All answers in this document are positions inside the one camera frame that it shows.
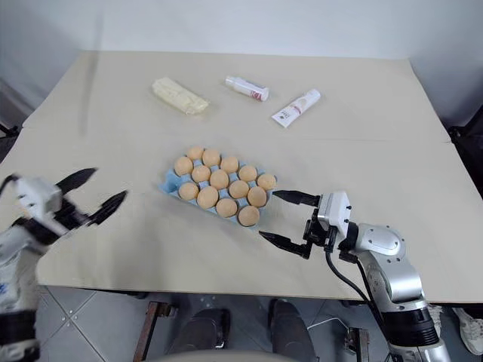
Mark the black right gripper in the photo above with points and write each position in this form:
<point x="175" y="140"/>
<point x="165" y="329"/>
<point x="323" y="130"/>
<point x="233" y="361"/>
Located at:
<point x="315" y="232"/>

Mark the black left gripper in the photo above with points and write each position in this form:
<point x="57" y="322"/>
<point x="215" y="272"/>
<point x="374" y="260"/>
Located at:
<point x="73" y="216"/>

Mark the white bottle with red label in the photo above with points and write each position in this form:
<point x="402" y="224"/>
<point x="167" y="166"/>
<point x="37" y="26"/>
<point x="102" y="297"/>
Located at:
<point x="247" y="88"/>

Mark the black stand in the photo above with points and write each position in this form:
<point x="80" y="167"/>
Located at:
<point x="468" y="151"/>
<point x="7" y="128"/>

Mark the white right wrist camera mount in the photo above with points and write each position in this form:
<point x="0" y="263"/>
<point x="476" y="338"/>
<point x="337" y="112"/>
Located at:
<point x="336" y="209"/>

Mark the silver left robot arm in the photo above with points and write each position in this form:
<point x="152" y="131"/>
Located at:
<point x="17" y="271"/>

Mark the dark rounded shape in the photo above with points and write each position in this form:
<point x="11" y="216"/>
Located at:
<point x="288" y="328"/>
<point x="205" y="332"/>

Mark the rusty metal table bracket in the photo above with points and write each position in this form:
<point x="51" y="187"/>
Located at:
<point x="151" y="328"/>
<point x="358" y="343"/>

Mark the brown egg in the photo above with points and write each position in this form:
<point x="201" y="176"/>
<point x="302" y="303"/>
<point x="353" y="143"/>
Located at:
<point x="195" y="152"/>
<point x="229" y="164"/>
<point x="183" y="165"/>
<point x="248" y="173"/>
<point x="207" y="198"/>
<point x="226" y="207"/>
<point x="257" y="196"/>
<point x="266" y="181"/>
<point x="238" y="189"/>
<point x="201" y="173"/>
<point x="249" y="215"/>
<point x="211" y="157"/>
<point x="219" y="178"/>
<point x="188" y="191"/>

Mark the white sneaker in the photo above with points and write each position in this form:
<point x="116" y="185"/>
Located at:
<point x="469" y="328"/>

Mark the pale yellow plastic packet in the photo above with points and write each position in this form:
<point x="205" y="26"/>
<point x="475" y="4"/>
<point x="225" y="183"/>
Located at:
<point x="179" y="96"/>

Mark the blue egg carton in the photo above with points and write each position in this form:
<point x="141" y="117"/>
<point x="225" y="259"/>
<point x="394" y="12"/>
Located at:
<point x="170" y="183"/>

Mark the white squeeze tube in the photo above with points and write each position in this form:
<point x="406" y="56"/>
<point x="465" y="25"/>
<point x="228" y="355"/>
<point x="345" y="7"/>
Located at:
<point x="296" y="108"/>

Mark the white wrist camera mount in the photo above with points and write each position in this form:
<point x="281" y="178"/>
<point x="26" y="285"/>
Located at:
<point x="336" y="209"/>
<point x="35" y="196"/>

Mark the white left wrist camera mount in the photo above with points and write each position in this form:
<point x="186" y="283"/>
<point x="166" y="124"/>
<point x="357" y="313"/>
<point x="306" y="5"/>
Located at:
<point x="35" y="196"/>

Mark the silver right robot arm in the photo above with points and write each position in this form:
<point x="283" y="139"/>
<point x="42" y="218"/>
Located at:
<point x="396" y="271"/>

